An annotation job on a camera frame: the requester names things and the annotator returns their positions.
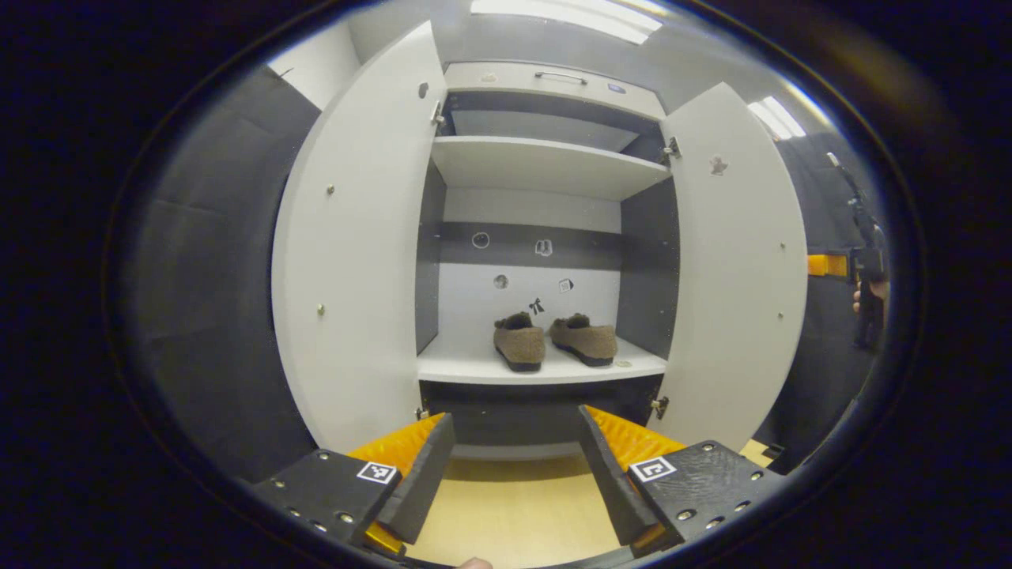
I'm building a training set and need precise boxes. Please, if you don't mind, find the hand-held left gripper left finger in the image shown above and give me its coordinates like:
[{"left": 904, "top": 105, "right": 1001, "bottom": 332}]
[{"left": 253, "top": 413, "right": 457, "bottom": 558}]

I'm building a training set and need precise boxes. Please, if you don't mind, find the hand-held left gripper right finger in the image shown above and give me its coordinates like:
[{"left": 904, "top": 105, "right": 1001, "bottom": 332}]
[{"left": 577, "top": 405, "right": 784, "bottom": 558}]

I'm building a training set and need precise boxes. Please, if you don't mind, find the white shoe cabinet door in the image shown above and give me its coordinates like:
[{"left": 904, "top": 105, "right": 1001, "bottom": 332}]
[
  {"left": 271, "top": 21, "right": 447, "bottom": 453},
  {"left": 650, "top": 81, "right": 809, "bottom": 453}
]

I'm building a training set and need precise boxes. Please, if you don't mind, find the brown slipper shoe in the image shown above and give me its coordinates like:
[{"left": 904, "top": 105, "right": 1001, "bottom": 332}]
[
  {"left": 493, "top": 311, "right": 546, "bottom": 373},
  {"left": 549, "top": 313, "right": 618, "bottom": 367}
]

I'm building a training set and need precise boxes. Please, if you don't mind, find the white shoe cabinet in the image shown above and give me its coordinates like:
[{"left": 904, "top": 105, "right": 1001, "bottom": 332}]
[{"left": 415, "top": 62, "right": 681, "bottom": 461}]

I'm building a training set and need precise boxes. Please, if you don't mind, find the ceiling light panel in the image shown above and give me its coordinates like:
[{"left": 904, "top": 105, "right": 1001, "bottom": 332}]
[
  {"left": 470, "top": 0, "right": 663, "bottom": 46},
  {"left": 747, "top": 95, "right": 807, "bottom": 141}
]

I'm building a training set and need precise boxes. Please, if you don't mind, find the black backdrop cloth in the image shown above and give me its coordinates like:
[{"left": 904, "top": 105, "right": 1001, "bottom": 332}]
[{"left": 119, "top": 65, "right": 894, "bottom": 484}]

